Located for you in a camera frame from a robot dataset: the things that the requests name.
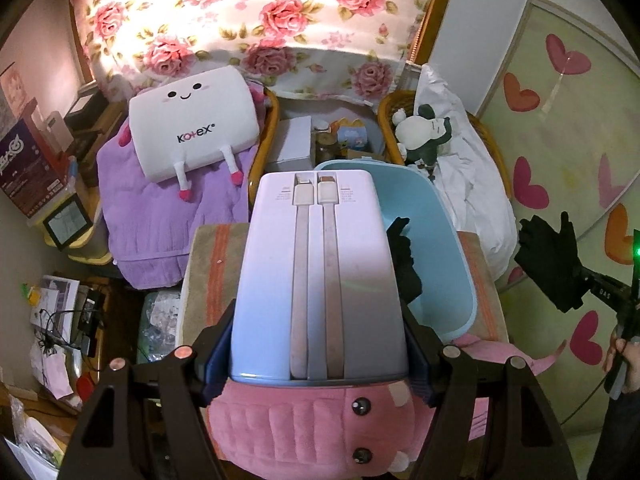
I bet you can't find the black glove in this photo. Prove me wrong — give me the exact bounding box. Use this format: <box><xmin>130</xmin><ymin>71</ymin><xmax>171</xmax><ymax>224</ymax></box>
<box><xmin>386</xmin><ymin>217</ymin><xmax>422</xmax><ymax>304</ymax></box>
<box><xmin>514</xmin><ymin>211</ymin><xmax>587</xmax><ymax>313</ymax></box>

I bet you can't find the right wicker chair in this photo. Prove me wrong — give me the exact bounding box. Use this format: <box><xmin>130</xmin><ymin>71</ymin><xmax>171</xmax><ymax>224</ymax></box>
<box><xmin>376</xmin><ymin>90</ymin><xmax>513</xmax><ymax>198</ymax></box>

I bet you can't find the beige striped mat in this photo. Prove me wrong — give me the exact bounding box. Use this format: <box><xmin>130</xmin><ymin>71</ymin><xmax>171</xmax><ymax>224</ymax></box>
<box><xmin>177</xmin><ymin>223</ymin><xmax>512</xmax><ymax>362</ymax></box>

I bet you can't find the wicker chair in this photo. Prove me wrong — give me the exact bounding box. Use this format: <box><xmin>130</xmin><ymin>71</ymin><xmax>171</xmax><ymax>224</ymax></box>
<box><xmin>247</xmin><ymin>88</ymin><xmax>280</xmax><ymax>205</ymax></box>
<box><xmin>376</xmin><ymin>90</ymin><xmax>513</xmax><ymax>198</ymax></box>

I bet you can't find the left wicker chair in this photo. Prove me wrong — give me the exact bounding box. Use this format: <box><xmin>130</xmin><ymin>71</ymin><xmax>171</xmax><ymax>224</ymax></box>
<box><xmin>247</xmin><ymin>88</ymin><xmax>280</xmax><ymax>205</ymax></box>

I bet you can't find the black picture frame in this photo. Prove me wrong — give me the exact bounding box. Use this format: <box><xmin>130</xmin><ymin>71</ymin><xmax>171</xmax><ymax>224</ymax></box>
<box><xmin>42</xmin><ymin>193</ymin><xmax>93</xmax><ymax>250</ymax></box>

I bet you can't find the blue cartoon box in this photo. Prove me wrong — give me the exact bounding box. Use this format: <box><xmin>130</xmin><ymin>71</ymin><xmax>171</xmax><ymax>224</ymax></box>
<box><xmin>336</xmin><ymin>118</ymin><xmax>369</xmax><ymax>151</ymax></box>

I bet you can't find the light blue plastic bin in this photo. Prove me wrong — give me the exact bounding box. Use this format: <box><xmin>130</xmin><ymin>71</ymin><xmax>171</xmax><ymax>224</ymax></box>
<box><xmin>319</xmin><ymin>158</ymin><xmax>477</xmax><ymax>342</ymax></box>

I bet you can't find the purple towel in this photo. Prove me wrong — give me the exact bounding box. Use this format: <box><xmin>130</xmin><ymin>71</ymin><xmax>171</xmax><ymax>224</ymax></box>
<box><xmin>96</xmin><ymin>125</ymin><xmax>248</xmax><ymax>289</ymax></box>

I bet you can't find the green white Snorlax plush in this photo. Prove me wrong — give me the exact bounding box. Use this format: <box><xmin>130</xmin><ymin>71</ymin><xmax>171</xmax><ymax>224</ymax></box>
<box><xmin>393</xmin><ymin>104</ymin><xmax>452</xmax><ymax>180</ymax></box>

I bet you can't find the person right hand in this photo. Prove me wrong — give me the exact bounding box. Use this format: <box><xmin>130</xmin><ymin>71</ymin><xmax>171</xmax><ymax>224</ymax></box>
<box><xmin>603</xmin><ymin>334</ymin><xmax>640</xmax><ymax>399</ymax></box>

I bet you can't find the white crumpled bedsheet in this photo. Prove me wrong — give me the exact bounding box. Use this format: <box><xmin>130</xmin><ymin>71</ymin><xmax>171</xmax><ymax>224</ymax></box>
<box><xmin>414</xmin><ymin>64</ymin><xmax>518</xmax><ymax>280</ymax></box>

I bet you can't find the floral rose curtain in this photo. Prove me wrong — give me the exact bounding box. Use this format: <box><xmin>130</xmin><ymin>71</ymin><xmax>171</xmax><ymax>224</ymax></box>
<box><xmin>70</xmin><ymin>0</ymin><xmax>432</xmax><ymax>105</ymax></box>

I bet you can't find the pink plush toy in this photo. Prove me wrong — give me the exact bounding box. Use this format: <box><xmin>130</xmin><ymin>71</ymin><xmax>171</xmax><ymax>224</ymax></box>
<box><xmin>205</xmin><ymin>334</ymin><xmax>569</xmax><ymax>480</ymax></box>

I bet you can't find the purple cardboard box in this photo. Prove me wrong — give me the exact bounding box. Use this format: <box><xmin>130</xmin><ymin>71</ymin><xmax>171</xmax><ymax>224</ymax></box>
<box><xmin>1</xmin><ymin>99</ymin><xmax>70</xmax><ymax>218</ymax></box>

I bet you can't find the white cardboard box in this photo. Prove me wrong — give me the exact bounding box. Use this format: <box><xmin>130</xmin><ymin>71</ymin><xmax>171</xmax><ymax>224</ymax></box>
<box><xmin>266</xmin><ymin>116</ymin><xmax>314</xmax><ymax>172</ymax></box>

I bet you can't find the white Kotex plush pillow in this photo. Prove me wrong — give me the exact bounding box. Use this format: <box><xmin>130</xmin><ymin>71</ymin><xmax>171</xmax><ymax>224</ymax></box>
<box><xmin>118</xmin><ymin>65</ymin><xmax>266</xmax><ymax>202</ymax></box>

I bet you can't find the dark glass jar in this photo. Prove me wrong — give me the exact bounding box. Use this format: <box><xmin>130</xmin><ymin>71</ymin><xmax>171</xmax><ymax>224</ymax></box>
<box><xmin>314</xmin><ymin>120</ymin><xmax>341</xmax><ymax>164</ymax></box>

